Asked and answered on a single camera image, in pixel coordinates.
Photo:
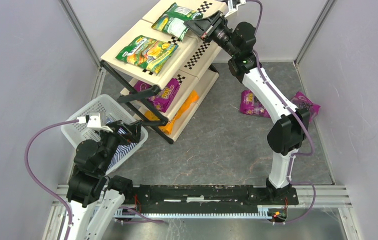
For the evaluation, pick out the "purple candy bag right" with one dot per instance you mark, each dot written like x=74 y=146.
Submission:
x=302 y=102

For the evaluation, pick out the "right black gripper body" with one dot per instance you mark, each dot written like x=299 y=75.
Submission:
x=205 y=26

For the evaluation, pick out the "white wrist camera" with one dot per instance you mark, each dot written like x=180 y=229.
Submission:
x=95 y=121
x=233 y=6

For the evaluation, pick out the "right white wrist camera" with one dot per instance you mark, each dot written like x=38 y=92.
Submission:
x=233 y=6

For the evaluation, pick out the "purple candy bag on shelf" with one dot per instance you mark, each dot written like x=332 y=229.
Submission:
x=163 y=100

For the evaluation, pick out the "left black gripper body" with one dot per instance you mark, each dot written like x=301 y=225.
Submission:
x=124 y=131

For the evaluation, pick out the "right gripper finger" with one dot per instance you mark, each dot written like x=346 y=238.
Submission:
x=215 y=16
x=202 y=28

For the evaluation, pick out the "white plastic mesh basket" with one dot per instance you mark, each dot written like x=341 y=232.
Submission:
x=76 y=133

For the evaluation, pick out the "green candy bag back side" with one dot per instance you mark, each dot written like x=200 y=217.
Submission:
x=172 y=21

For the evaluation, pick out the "purple candy bag middle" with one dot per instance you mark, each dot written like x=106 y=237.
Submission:
x=250 y=105

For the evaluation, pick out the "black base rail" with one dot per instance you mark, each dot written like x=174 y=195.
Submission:
x=208 y=199

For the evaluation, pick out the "orange candy bag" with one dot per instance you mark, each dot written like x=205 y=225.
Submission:
x=167 y=129
x=193 y=97

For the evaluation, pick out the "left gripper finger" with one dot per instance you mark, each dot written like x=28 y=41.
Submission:
x=114 y=125
x=132 y=131

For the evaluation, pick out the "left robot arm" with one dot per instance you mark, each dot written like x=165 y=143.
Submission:
x=94 y=196

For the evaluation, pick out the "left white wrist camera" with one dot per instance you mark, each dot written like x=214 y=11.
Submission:
x=95 y=121

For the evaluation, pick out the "cream checkered three-tier shelf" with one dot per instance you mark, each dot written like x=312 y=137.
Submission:
x=191 y=65

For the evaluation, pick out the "blue striped cloth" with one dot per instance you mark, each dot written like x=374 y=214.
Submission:
x=120 y=154

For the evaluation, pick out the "green yellow candy bag front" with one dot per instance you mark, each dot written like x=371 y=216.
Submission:
x=147 y=53

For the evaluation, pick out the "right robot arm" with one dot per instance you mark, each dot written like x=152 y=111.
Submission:
x=290 y=124

